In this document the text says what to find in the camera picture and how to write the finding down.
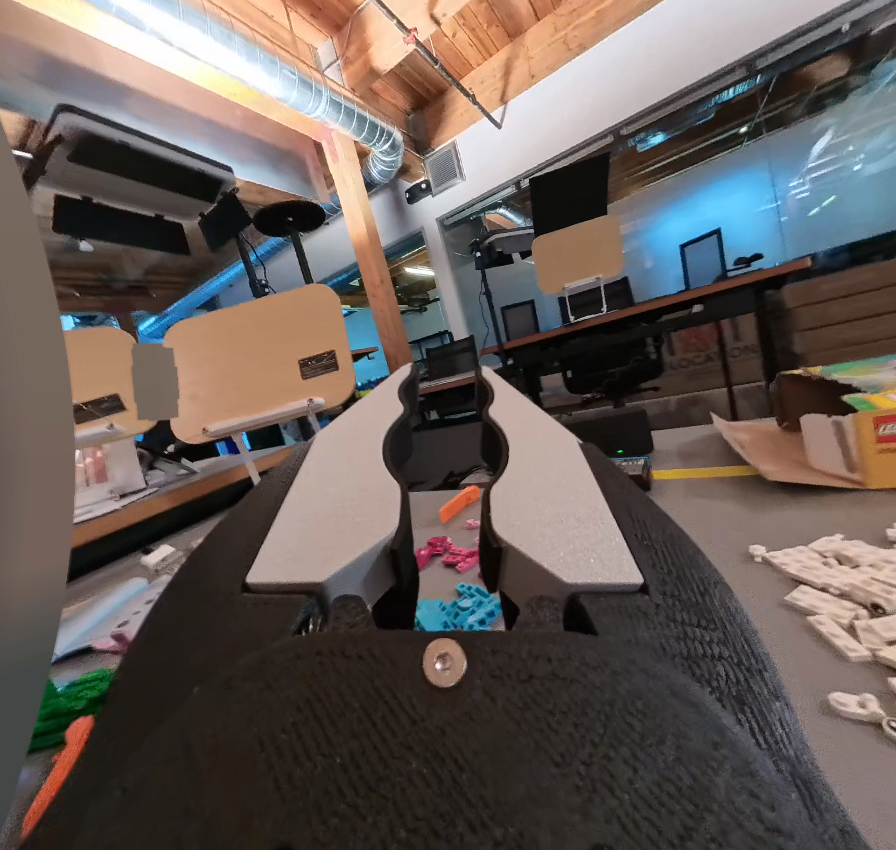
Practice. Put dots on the black box on pole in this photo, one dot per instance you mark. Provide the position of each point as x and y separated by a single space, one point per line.
225 221

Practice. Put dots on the white curved lego piece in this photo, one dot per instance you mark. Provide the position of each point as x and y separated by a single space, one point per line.
857 708

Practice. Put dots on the small wooden book stand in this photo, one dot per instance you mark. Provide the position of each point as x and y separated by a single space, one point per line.
577 251

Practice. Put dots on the black office chair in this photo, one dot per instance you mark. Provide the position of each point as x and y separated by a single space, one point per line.
616 360

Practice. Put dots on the black framed panel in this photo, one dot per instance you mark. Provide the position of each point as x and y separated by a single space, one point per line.
702 260

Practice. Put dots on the green lego model pink flower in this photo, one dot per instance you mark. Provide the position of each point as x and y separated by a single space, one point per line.
73 706

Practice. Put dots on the long wooden desk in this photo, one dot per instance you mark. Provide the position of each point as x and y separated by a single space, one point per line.
665 297

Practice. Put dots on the stack of cardboard boxes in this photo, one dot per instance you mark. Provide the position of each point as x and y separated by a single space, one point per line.
833 318

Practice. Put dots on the black rectangular box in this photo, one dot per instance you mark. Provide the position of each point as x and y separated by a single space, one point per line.
616 433

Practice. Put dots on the pile of white lego pieces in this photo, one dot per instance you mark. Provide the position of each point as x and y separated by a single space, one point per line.
840 591

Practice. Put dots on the round black stand base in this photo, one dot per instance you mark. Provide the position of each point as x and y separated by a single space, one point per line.
288 218

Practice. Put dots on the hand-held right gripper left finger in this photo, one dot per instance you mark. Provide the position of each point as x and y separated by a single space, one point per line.
336 507

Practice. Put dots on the lego instruction booklet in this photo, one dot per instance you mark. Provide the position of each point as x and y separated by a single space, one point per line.
98 612

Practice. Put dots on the black security camera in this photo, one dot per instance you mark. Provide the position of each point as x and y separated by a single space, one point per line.
418 192

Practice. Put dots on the wooden support post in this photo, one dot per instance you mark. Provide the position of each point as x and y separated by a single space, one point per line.
367 269

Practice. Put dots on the large wooden book stand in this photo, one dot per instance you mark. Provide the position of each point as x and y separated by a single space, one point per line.
259 367

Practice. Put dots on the pile of magenta lego pieces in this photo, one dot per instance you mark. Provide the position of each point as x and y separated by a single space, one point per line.
448 552

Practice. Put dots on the black tripod light stand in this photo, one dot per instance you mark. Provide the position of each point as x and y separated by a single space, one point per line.
493 262

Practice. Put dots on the grey wall vent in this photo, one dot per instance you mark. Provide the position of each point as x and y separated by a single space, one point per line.
444 168

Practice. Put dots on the white overhead light panel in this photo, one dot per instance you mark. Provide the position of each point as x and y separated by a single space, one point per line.
133 171

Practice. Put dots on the torn cardboard lego box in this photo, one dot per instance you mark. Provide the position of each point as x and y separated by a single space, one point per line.
833 430

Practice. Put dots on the black mesh chair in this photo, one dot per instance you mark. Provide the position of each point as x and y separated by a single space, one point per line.
451 358

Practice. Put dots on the pile of cyan lego pieces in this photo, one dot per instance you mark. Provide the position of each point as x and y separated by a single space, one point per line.
458 608

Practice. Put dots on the black square panel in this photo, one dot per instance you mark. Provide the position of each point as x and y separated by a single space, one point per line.
568 192

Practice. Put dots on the long orange brick separator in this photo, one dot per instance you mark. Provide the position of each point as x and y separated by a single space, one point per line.
59 773

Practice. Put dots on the black ceiling pipe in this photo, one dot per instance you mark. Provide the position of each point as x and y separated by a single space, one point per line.
420 34

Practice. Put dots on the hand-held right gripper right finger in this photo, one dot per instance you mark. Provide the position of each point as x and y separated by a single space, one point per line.
553 507

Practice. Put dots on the yellow tape strip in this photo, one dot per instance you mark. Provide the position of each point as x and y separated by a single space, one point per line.
703 472

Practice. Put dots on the short orange brick separator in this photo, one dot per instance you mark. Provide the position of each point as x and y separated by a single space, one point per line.
458 503

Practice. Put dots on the wooden edged side desk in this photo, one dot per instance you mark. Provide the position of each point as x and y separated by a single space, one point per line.
161 493

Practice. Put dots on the silver ventilation duct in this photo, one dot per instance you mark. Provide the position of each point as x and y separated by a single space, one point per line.
280 73

